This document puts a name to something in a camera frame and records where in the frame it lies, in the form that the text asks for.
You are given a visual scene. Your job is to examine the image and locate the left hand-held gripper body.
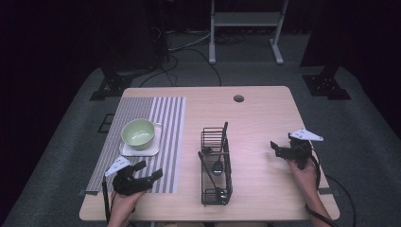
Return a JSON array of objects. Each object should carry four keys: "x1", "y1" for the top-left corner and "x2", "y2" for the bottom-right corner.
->
[{"x1": 104, "y1": 156, "x2": 153, "y2": 197}]

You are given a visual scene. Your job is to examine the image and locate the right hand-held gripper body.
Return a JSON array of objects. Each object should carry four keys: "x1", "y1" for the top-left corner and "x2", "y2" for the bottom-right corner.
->
[{"x1": 287, "y1": 128, "x2": 324, "y2": 171}]

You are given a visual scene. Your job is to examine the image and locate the person's left hand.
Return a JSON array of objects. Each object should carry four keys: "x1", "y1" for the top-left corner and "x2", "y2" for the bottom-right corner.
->
[{"x1": 108, "y1": 189, "x2": 148, "y2": 223}]

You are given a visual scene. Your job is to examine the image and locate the person's right hand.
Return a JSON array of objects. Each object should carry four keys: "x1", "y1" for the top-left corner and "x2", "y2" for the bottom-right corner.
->
[{"x1": 287, "y1": 156, "x2": 320, "y2": 199}]

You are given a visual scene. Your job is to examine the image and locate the white square plate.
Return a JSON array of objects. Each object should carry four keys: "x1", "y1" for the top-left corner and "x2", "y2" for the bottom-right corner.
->
[{"x1": 118, "y1": 122, "x2": 164, "y2": 158}]

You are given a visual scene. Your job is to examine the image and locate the green bowl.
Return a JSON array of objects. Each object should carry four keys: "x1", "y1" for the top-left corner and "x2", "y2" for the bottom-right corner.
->
[{"x1": 120, "y1": 118, "x2": 156, "y2": 151}]

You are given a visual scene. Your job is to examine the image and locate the grey striped placemat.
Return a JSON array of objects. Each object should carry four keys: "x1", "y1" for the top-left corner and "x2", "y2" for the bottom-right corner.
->
[{"x1": 85, "y1": 96, "x2": 187, "y2": 195}]

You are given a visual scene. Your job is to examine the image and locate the black stand base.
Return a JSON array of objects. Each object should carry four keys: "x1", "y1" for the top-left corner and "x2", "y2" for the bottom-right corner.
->
[
  {"x1": 89, "y1": 60, "x2": 159, "y2": 102},
  {"x1": 299, "y1": 64, "x2": 352, "y2": 101}
]

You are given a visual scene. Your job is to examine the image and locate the white metal stand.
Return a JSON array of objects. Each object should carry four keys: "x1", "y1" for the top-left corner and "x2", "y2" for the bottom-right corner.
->
[{"x1": 207, "y1": 0, "x2": 289, "y2": 66}]

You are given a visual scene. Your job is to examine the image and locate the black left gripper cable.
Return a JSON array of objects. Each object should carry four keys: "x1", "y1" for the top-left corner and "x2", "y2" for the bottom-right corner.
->
[{"x1": 100, "y1": 174, "x2": 113, "y2": 224}]

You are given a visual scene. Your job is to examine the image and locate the black long-handled spoon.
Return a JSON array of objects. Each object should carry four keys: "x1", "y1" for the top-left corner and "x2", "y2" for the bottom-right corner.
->
[{"x1": 211, "y1": 121, "x2": 230, "y2": 177}]

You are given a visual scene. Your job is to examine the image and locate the black long-handled ladle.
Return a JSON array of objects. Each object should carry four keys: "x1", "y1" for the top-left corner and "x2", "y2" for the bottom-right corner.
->
[{"x1": 197, "y1": 150, "x2": 229, "y2": 201}]

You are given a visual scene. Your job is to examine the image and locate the black floor cable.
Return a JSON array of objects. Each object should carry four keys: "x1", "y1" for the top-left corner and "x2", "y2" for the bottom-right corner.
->
[
  {"x1": 138, "y1": 46, "x2": 222, "y2": 88},
  {"x1": 324, "y1": 173, "x2": 357, "y2": 227}
]

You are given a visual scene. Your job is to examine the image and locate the black wire cutlery basket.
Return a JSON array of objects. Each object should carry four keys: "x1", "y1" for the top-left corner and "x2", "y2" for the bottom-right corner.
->
[{"x1": 200, "y1": 126, "x2": 234, "y2": 207}]

